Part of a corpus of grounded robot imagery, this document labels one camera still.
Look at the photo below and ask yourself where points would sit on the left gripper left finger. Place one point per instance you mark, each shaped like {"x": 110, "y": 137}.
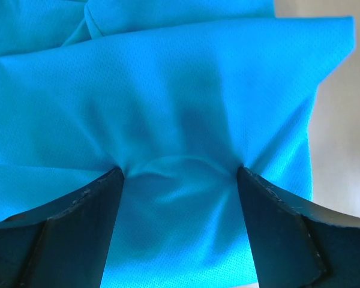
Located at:
{"x": 63, "y": 243}

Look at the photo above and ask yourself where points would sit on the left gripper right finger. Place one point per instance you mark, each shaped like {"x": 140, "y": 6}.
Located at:
{"x": 295, "y": 242}

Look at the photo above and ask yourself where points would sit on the teal t shirt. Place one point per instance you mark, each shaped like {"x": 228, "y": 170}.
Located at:
{"x": 179, "y": 95}

